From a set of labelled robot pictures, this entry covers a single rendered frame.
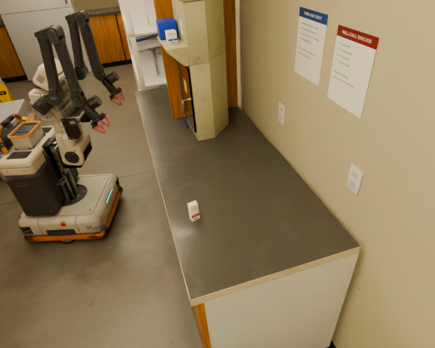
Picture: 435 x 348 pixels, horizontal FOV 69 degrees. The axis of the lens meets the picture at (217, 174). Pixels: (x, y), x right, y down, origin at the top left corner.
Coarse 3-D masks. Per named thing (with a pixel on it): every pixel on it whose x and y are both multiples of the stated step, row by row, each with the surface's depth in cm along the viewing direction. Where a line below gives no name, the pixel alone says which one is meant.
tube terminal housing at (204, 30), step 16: (176, 0) 164; (208, 0) 156; (176, 16) 173; (192, 16) 156; (208, 16) 160; (192, 32) 160; (208, 32) 163; (192, 48) 165; (208, 48) 167; (224, 48) 183; (192, 64) 169; (208, 64) 172; (224, 64) 188; (192, 80) 174; (208, 80) 177; (224, 80) 193; (208, 96) 182; (224, 96) 198; (208, 112) 188; (224, 112) 204; (192, 128) 209; (208, 128) 195
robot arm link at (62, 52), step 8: (48, 32) 166; (56, 40) 168; (64, 40) 174; (56, 48) 173; (64, 48) 174; (64, 56) 176; (64, 64) 179; (64, 72) 182; (72, 72) 182; (72, 80) 184; (72, 88) 187; (80, 88) 190; (72, 96) 189; (80, 96) 190
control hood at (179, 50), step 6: (162, 42) 173; (180, 42) 171; (168, 48) 162; (174, 48) 162; (180, 48) 163; (186, 48) 164; (174, 54) 164; (180, 54) 165; (186, 54) 165; (180, 60) 166; (186, 60) 167
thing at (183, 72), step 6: (180, 66) 191; (186, 66) 175; (180, 72) 196; (186, 72) 175; (180, 78) 201; (186, 78) 179; (186, 84) 184; (186, 96) 193; (186, 102) 199; (192, 102) 183; (186, 108) 204; (192, 108) 185; (186, 114) 210; (192, 114) 188; (192, 120) 194; (192, 126) 199
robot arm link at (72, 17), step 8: (72, 16) 202; (88, 16) 208; (72, 24) 205; (72, 32) 209; (72, 40) 212; (80, 40) 215; (72, 48) 215; (80, 48) 216; (80, 56) 218; (80, 64) 221; (80, 72) 222
